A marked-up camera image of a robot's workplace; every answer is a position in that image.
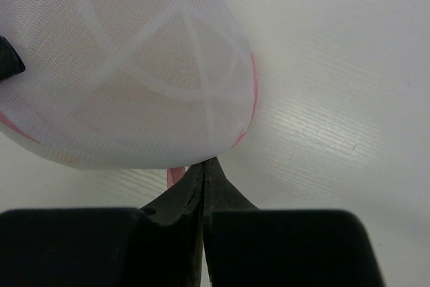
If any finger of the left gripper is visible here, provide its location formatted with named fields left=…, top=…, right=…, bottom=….
left=0, top=36, right=26, bottom=81

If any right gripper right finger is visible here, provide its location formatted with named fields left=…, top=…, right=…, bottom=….
left=203, top=157, right=258, bottom=282

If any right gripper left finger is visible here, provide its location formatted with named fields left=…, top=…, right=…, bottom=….
left=141, top=163, right=204, bottom=286

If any white mesh laundry bag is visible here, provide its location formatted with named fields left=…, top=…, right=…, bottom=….
left=1, top=0, right=257, bottom=169

